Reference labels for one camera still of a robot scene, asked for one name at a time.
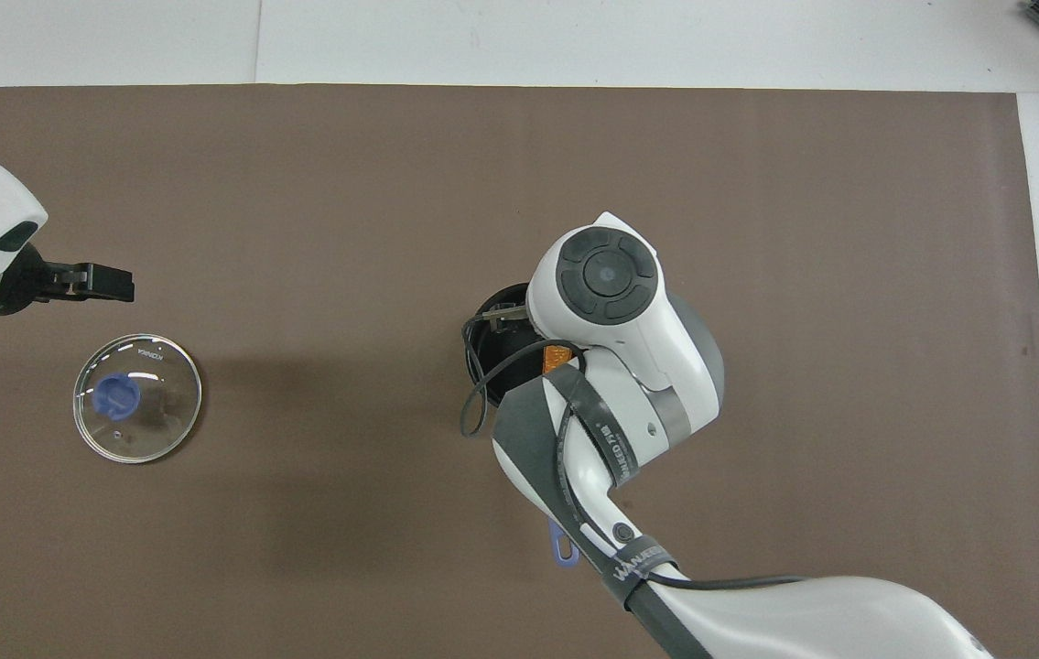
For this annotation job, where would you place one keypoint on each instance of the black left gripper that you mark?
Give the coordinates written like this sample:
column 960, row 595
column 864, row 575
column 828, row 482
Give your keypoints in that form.
column 20, row 279

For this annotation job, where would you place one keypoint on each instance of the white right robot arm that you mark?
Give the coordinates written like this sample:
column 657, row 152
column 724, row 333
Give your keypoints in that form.
column 629, row 384

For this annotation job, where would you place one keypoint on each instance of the dark blue saucepan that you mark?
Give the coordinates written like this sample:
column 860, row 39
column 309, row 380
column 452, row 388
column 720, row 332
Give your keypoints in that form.
column 492, row 343

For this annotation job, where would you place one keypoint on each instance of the brown table mat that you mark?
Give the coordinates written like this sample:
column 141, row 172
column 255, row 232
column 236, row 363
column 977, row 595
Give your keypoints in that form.
column 299, row 183

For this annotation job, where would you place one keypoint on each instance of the glass lid with blue knob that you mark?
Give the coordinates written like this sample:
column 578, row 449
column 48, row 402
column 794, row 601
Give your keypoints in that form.
column 139, row 403

